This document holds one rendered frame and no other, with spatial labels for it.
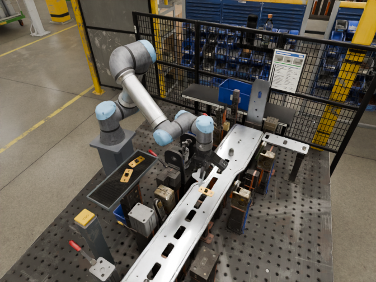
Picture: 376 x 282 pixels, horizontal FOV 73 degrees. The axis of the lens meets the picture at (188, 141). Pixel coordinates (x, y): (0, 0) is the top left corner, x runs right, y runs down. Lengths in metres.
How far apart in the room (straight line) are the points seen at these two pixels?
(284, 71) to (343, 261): 1.60
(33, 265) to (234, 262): 1.09
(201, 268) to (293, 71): 1.42
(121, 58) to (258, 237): 1.22
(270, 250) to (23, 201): 2.40
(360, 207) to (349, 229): 0.32
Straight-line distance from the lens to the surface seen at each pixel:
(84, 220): 1.20
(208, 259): 1.18
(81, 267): 1.63
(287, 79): 2.01
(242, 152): 1.65
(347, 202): 3.01
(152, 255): 1.22
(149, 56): 1.25
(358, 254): 2.70
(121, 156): 1.61
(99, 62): 4.25
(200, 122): 1.07
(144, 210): 1.21
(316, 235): 1.76
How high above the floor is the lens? 2.09
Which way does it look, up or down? 40 degrees down
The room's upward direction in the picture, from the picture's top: 1 degrees counter-clockwise
